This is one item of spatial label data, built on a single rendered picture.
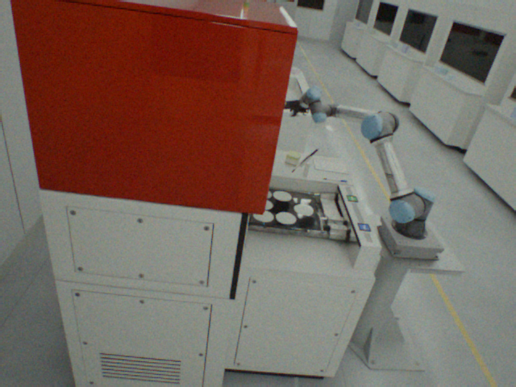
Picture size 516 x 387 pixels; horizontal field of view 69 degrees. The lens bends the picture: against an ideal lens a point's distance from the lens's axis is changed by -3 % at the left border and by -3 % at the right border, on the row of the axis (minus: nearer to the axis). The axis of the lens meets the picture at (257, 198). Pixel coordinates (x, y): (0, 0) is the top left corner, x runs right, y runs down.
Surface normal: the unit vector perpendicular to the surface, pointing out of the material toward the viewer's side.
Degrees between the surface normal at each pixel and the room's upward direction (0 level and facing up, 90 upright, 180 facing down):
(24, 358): 0
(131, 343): 90
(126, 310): 90
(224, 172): 90
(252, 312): 90
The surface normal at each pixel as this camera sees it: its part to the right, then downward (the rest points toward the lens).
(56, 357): 0.15, -0.84
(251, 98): 0.01, 0.52
